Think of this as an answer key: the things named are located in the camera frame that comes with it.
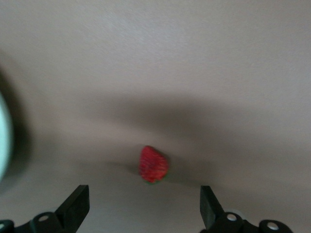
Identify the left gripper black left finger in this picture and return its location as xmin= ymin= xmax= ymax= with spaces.
xmin=14 ymin=184 xmax=90 ymax=233

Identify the pale green round plate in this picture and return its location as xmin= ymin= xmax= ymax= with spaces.
xmin=0 ymin=92 xmax=15 ymax=182

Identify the red strawberry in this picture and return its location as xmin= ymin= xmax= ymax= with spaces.
xmin=138 ymin=145 xmax=170 ymax=186

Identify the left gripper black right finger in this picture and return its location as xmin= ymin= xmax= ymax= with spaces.
xmin=200 ymin=185 xmax=259 ymax=233

